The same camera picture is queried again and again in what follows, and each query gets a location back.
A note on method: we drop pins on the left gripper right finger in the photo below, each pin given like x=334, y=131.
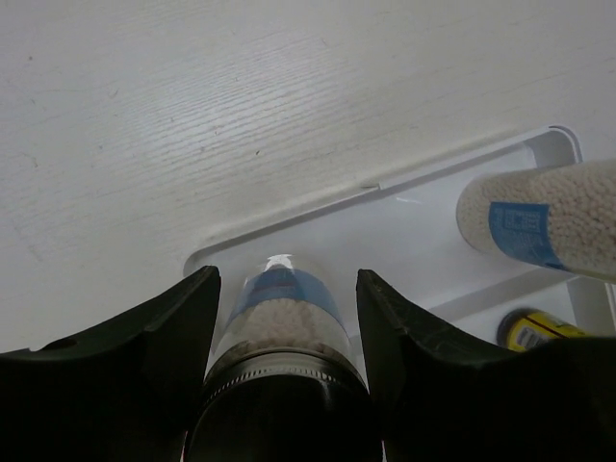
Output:
x=441, y=394

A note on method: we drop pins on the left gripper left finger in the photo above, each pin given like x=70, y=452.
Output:
x=126, y=389

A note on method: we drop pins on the yellow label bottle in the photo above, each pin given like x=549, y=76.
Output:
x=526, y=328

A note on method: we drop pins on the tall white spice jar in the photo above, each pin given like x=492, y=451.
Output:
x=284, y=385
x=559, y=218

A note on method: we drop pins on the white divided tray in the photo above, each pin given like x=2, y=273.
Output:
x=404, y=228

